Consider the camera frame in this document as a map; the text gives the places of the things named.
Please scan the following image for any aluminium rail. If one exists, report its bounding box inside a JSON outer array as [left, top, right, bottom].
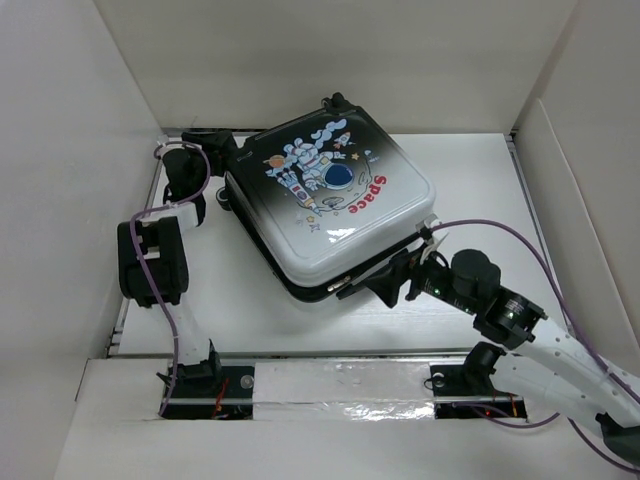
[[99, 347, 481, 361]]

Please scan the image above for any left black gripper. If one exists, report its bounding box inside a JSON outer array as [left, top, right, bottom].
[[182, 131, 232, 193]]

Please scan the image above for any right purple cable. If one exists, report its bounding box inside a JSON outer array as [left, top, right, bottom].
[[429, 219, 640, 474]]

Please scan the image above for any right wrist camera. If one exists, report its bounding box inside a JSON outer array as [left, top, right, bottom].
[[418, 213, 449, 265]]

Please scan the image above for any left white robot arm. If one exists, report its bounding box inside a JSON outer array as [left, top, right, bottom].
[[117, 130, 237, 397]]

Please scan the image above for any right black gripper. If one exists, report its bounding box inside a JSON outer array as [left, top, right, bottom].
[[363, 242, 478, 315]]

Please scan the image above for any small space-print suitcase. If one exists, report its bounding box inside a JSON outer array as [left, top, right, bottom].
[[225, 92, 436, 303]]

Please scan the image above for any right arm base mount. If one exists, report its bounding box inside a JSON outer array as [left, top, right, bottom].
[[423, 363, 528, 420]]

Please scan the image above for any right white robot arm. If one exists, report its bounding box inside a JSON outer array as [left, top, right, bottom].
[[338, 248, 639, 465]]

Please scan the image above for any silver foil tape strip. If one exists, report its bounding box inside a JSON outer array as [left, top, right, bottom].
[[252, 359, 435, 422]]

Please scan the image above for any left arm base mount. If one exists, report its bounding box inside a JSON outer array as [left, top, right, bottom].
[[161, 364, 255, 421]]

